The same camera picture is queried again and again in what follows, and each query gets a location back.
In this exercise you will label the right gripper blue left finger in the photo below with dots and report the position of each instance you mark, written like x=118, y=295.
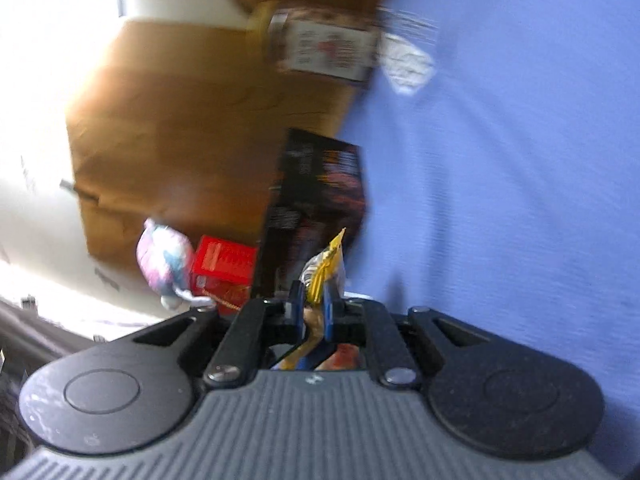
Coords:
x=263, y=323

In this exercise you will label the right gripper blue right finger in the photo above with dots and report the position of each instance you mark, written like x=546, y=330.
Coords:
x=368, y=325

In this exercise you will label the yellow snack packet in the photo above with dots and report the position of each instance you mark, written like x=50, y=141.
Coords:
x=316, y=352

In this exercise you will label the red gift box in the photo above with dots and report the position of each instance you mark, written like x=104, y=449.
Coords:
x=223, y=271

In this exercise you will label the pastel plush toy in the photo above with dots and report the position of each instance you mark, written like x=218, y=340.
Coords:
x=165, y=257

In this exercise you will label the black printed cardboard box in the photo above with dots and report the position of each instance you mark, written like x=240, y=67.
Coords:
x=318, y=193

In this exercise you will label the blue printed tablecloth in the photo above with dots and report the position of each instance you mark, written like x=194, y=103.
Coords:
x=500, y=143

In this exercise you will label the nut jar with yellow lid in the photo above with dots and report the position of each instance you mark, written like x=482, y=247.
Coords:
x=315, y=41

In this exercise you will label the wooden wall panel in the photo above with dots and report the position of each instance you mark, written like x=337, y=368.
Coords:
x=184, y=124

